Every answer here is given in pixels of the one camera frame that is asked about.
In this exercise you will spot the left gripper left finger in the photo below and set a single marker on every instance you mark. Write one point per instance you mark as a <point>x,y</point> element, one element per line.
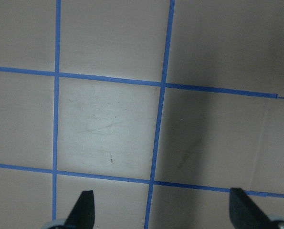
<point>82,215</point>

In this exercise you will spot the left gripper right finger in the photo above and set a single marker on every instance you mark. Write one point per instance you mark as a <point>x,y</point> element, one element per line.
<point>245,214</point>

